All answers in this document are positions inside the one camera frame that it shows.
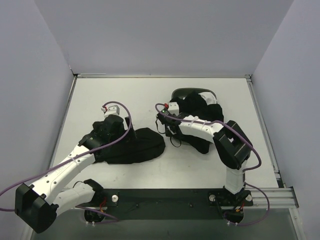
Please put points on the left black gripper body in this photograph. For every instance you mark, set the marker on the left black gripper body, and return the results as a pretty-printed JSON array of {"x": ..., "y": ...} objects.
[{"x": 127, "y": 124}]

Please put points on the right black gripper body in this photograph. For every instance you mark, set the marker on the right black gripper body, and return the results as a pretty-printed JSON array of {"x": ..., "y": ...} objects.
[{"x": 163, "y": 119}]

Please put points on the black printed t shirt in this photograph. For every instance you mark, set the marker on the black printed t shirt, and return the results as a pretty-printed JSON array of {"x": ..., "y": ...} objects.
[{"x": 147, "y": 146}]

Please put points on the black t shirt pile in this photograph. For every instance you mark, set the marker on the black t shirt pile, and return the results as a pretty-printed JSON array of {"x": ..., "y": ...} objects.
[{"x": 195, "y": 105}]

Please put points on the dark grey plastic basket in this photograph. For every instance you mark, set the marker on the dark grey plastic basket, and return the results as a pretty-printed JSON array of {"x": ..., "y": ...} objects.
[{"x": 183, "y": 92}]

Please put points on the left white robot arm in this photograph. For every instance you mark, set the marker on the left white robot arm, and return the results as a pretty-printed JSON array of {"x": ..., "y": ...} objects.
[{"x": 35, "y": 203}]

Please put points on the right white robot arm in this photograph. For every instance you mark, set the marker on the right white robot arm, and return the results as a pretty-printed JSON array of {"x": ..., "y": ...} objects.
[{"x": 232, "y": 151}]

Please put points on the white t shirt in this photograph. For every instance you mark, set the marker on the white t shirt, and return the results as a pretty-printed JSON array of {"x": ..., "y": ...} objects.
[{"x": 209, "y": 97}]

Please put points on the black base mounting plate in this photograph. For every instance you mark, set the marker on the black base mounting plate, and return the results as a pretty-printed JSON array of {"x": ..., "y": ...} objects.
[{"x": 172, "y": 204}]

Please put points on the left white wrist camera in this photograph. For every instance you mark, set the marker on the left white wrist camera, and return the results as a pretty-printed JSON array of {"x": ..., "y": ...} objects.
[{"x": 110, "y": 110}]

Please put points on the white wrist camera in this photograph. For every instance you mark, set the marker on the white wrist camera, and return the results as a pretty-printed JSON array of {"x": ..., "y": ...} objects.
[
  {"x": 110, "y": 110},
  {"x": 173, "y": 108}
]

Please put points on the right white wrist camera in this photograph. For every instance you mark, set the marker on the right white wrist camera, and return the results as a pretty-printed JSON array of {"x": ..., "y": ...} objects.
[{"x": 173, "y": 108}]

